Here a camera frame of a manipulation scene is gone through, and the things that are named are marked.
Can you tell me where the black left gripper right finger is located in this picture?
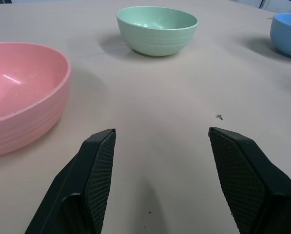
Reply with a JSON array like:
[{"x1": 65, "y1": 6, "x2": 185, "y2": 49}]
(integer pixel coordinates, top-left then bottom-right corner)
[{"x1": 208, "y1": 127, "x2": 291, "y2": 234}]

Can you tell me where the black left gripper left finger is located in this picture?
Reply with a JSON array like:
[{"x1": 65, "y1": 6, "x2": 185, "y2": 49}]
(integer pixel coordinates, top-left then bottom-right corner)
[{"x1": 24, "y1": 128, "x2": 116, "y2": 234}]

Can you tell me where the pink plastic bowl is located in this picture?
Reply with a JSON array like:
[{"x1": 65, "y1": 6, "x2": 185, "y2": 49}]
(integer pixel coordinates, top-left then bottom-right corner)
[{"x1": 0, "y1": 42, "x2": 72, "y2": 157}]

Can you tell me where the blue plastic bowl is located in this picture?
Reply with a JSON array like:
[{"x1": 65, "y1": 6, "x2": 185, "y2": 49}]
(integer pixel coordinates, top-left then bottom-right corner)
[{"x1": 270, "y1": 13, "x2": 291, "y2": 60}]

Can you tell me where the green plastic bowl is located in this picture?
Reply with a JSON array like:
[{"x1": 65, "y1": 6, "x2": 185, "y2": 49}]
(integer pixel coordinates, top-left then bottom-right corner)
[{"x1": 116, "y1": 6, "x2": 200, "y2": 57}]

